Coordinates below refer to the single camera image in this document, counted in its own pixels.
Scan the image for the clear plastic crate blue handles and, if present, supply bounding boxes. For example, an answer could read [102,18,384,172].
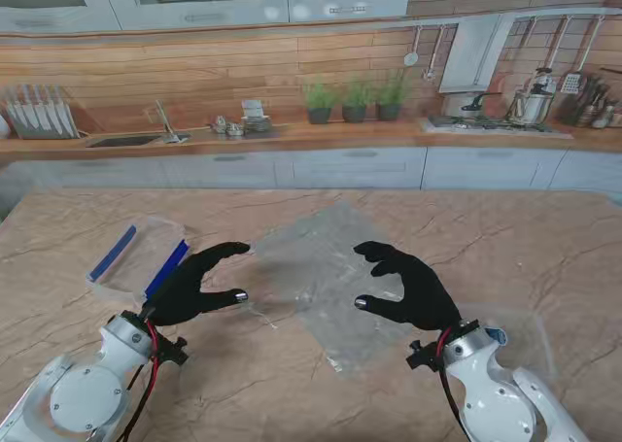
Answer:
[85,216,191,307]

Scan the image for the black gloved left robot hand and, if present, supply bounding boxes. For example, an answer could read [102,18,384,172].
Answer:
[143,241,253,327]

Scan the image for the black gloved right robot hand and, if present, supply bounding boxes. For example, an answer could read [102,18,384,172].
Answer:
[353,240,463,334]

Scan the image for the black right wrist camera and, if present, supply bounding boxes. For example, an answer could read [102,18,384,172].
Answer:
[405,339,446,371]

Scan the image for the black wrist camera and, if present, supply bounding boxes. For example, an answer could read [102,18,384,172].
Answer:
[155,335,190,366]
[405,339,446,371]

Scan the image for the printed kitchen backdrop banner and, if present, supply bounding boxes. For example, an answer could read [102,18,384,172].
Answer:
[0,0,622,193]

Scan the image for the clear bubble film sheet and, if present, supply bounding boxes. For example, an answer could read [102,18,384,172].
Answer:
[250,201,429,383]

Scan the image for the clear plastic lid blue label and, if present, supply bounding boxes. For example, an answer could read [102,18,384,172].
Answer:
[461,303,558,390]

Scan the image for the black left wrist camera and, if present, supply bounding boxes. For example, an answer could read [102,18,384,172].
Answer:
[155,335,190,366]

